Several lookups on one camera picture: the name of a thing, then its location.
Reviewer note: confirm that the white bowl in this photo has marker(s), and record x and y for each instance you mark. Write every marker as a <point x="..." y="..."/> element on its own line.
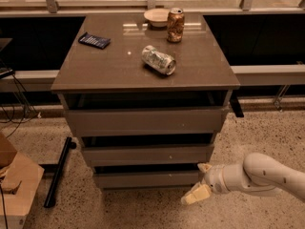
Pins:
<point x="157" y="17"/>

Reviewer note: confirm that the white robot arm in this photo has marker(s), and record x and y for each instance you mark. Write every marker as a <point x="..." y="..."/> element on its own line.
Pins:
<point x="257" y="175"/>

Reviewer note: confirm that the dark blue snack packet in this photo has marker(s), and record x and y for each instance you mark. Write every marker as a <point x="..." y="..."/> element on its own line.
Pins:
<point x="94" y="41"/>

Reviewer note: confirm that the grey drawer cabinet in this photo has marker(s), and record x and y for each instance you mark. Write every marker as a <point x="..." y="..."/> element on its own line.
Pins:
<point x="117" y="78"/>

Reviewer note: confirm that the grey middle drawer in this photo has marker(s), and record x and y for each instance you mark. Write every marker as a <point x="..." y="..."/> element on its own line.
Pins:
<point x="149" y="155"/>

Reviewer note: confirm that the black table leg right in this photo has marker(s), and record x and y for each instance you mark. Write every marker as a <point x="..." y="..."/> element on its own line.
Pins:
<point x="236" y="105"/>

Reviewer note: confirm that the cardboard box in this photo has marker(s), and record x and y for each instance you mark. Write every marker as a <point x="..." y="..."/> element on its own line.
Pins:
<point x="20" y="177"/>

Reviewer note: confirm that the orange upright soda can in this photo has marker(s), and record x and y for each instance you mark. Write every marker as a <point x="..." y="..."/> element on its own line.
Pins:
<point x="175" y="25"/>

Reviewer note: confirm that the black metal stand leg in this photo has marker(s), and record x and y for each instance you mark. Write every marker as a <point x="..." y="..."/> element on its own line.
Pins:
<point x="57" y="172"/>

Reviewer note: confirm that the silver green lying can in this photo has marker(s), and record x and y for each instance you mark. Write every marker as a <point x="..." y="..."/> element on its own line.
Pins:
<point x="159" y="61"/>

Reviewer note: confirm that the grey bottom drawer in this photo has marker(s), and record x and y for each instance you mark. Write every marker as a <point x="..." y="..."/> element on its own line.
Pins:
<point x="146" y="180"/>

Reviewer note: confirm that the grey top drawer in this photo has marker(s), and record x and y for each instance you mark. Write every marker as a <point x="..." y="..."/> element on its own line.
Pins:
<point x="145" y="122"/>

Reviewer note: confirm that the grey drawer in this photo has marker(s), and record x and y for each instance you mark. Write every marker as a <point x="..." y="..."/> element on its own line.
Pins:
<point x="145" y="122"/>
<point x="149" y="155"/>
<point x="146" y="180"/>

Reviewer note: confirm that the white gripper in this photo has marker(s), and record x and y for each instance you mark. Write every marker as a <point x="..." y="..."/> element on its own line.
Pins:
<point x="213" y="178"/>

